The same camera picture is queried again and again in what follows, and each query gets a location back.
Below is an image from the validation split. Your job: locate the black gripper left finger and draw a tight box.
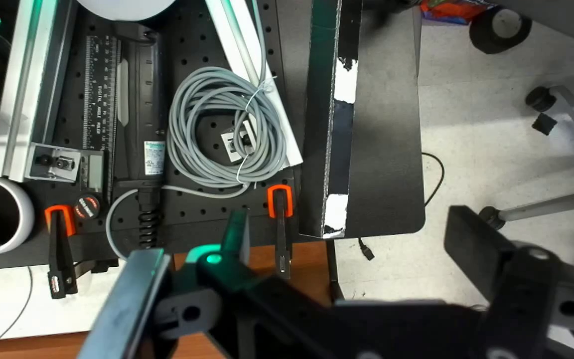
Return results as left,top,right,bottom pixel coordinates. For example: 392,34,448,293
75,210,342,359

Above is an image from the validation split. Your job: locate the thin black plug cable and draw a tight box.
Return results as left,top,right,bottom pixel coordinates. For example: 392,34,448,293
354,150,448,263

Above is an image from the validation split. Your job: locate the red plastic object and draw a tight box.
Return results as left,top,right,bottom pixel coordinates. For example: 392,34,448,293
418,0,494,26

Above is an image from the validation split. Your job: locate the thin white cable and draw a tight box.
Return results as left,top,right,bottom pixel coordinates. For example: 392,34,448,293
103,188,143,259

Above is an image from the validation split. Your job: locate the black orange bar clamp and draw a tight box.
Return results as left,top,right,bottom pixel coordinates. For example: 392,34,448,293
262,182,296,281
41,202,81,301

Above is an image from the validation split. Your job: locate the round black red button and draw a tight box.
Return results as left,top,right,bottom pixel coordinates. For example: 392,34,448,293
73,192,103,224

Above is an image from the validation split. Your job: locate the coiled grey cable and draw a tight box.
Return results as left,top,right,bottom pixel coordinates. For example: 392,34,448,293
165,64,290,200

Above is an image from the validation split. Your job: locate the aluminium extrusion rail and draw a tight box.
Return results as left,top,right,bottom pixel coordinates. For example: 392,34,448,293
203,0,304,170
0,0,79,184

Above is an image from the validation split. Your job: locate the black power strip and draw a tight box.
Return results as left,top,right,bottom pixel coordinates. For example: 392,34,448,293
81,32,121,154

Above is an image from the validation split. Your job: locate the silver tape piece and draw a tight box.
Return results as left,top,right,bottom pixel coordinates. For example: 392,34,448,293
330,58,358,106
320,194,350,239

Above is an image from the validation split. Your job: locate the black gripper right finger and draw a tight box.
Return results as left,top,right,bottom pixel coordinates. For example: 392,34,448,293
444,204,574,359

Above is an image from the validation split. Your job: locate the black round wheel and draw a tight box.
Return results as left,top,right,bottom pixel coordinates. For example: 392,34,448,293
468,4,533,56

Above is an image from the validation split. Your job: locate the small silver knob box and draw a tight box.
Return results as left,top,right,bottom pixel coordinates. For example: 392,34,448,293
23,142,83,186

